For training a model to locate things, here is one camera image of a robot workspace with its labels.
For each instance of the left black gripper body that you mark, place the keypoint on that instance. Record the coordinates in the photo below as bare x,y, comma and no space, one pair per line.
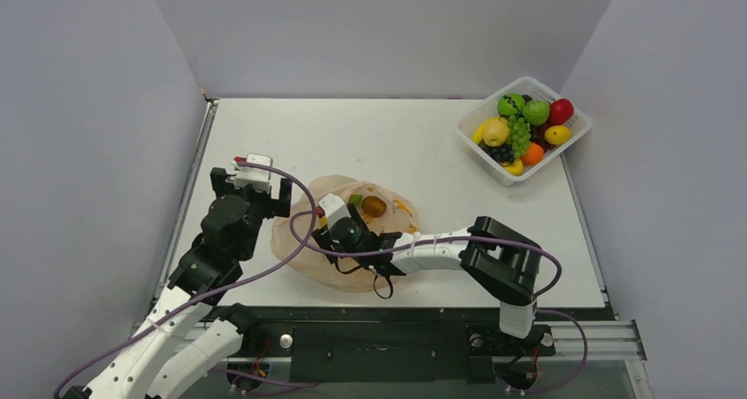
259,203

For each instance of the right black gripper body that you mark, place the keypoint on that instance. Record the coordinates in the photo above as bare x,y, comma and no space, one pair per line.
325,237

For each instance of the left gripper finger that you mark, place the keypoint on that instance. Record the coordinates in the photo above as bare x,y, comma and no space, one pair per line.
281,206
221,182

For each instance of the orange translucent plastic bag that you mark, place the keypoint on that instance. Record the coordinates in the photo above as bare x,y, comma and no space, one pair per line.
401,216

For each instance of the green fake apple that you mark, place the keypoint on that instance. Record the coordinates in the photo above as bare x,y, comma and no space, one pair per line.
536,112

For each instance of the red fake apple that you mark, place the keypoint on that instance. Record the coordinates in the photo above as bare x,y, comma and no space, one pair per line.
561,111

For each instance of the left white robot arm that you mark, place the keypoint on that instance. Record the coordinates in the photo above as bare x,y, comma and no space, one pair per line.
193,289

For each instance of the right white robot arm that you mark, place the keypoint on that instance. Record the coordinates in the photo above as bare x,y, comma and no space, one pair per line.
501,261

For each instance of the brown fake kiwi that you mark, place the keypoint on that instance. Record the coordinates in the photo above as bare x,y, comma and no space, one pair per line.
373,206

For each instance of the orange fake orange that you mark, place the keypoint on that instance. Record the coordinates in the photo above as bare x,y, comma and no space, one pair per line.
533,155

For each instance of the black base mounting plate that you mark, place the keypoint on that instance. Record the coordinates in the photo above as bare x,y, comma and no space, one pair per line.
391,344

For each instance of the yellow banana in basket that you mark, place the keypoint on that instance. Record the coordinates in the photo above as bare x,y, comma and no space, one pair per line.
490,124

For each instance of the dark blue grape bunch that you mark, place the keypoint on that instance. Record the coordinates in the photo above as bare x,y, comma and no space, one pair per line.
503,154

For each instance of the small yellow fruit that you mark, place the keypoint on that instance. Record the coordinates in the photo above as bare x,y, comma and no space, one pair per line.
515,168

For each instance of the yellow pear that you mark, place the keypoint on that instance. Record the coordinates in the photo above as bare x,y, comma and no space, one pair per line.
495,132

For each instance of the green grape bunch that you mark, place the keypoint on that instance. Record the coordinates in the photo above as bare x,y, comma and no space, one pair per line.
519,136

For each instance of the green ball with black line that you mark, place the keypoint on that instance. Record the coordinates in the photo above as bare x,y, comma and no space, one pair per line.
511,104

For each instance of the dark red grape bunch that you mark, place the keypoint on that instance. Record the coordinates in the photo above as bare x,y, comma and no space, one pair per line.
537,136

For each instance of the yellow lemon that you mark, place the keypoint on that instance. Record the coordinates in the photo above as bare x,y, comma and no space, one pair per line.
557,135

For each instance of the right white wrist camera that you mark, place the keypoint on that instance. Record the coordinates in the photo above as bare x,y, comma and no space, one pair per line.
331,209

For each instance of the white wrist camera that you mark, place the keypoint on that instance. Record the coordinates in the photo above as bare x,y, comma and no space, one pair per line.
255,178
331,209

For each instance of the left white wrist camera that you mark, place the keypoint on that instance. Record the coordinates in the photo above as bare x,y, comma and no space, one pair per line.
255,178

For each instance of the aluminium rail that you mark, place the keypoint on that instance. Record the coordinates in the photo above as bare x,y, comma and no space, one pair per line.
606,341

